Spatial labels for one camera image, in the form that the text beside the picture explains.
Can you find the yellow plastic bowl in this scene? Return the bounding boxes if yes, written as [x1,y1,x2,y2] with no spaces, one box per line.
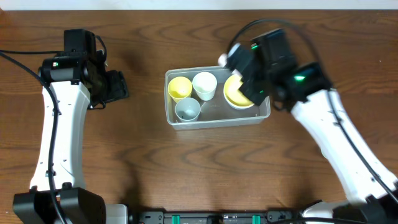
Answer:
[223,75,244,98]

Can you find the cream plastic bowl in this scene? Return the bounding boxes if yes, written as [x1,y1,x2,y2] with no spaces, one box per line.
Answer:
[224,94,254,110]

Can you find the cream plastic cup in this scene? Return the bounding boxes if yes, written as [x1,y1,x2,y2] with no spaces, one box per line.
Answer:
[192,72,218,101]

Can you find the yellow plastic cup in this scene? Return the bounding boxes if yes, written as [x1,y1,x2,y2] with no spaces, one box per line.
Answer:
[167,77,193,103]

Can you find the grey plastic cup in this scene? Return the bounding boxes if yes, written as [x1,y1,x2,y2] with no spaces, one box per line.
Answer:
[175,98,201,123]

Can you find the white plastic fork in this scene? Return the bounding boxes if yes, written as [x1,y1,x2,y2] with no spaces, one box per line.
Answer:
[218,53,243,78]

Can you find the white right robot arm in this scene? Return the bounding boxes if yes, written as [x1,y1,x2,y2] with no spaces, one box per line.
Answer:
[218,29,397,223]

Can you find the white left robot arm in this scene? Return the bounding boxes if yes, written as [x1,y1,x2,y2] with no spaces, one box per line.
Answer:
[13,29,129,223]

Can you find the clear plastic container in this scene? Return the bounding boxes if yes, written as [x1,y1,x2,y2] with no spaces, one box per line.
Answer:
[164,66,271,130]

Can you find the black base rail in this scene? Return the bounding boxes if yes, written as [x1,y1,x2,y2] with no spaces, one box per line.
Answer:
[127,208,302,224]

